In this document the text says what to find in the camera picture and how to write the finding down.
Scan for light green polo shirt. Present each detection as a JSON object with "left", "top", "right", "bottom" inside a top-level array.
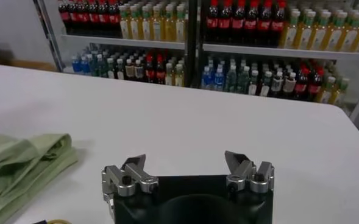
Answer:
[{"left": 0, "top": 133, "right": 79, "bottom": 224}]

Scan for glass door beverage cabinet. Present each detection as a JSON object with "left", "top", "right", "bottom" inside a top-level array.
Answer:
[{"left": 34, "top": 0, "right": 198, "bottom": 88}]

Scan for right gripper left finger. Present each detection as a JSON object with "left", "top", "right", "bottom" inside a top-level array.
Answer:
[{"left": 101, "top": 153, "right": 160, "bottom": 202}]

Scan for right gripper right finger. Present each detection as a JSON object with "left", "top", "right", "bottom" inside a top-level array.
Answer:
[{"left": 224, "top": 150, "right": 275, "bottom": 194}]

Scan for metal shelf with bottled drinks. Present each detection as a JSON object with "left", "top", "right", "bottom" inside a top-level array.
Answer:
[{"left": 194, "top": 0, "right": 359, "bottom": 122}]

